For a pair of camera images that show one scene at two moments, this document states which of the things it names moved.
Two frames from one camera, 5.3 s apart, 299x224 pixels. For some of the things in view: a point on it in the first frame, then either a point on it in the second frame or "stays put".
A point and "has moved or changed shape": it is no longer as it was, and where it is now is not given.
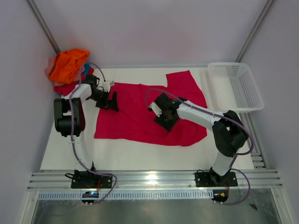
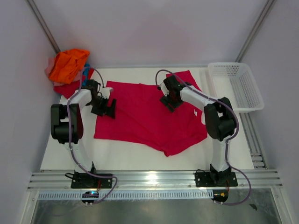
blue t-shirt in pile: [87, 67] stays put
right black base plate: [211, 179] stays put
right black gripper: [166, 125] → [166, 101]
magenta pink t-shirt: [134, 119] has moved or changed shape
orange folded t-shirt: [67, 65] stays put
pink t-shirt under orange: [49, 69] stays put
